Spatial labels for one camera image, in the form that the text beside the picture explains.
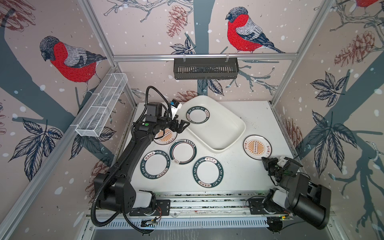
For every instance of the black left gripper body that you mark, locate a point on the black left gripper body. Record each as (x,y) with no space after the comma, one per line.
(165,122)

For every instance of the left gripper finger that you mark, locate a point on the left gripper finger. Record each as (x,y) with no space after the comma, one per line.
(180,129)
(184,124)

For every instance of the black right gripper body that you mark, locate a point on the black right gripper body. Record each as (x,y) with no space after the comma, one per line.
(275,169)

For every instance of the green rim plate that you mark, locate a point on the green rim plate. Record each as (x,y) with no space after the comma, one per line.
(208,172)
(155,164)
(182,152)
(197,115)

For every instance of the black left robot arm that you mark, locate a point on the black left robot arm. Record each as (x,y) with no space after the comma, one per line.
(113,190)

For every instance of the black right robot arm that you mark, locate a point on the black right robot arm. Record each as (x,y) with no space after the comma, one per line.
(295,193)

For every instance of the white plastic bin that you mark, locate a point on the white plastic bin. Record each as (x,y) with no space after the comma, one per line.
(223,128)

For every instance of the green rim plate front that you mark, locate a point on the green rim plate front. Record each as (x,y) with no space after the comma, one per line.
(208,172)

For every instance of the horizontal aluminium crossbar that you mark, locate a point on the horizontal aluminium crossbar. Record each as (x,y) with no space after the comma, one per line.
(164,58)

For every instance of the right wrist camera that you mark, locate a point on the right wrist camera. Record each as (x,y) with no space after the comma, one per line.
(288,165)

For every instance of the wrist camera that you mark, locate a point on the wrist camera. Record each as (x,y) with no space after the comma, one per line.
(175,106)
(288,165)

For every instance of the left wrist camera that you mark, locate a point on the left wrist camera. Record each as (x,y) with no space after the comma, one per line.
(175,106)

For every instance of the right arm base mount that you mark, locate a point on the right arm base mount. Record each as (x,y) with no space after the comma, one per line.
(261,206)

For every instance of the aluminium rail base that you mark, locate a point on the aluminium rail base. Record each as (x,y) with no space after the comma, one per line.
(213,205)

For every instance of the black hanging wire basket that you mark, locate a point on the black hanging wire basket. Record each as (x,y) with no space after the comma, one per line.
(206,69)

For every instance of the white mesh wall shelf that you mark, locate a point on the white mesh wall shelf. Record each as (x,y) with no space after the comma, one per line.
(99,112)

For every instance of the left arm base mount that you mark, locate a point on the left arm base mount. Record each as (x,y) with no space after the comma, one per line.
(155,209)

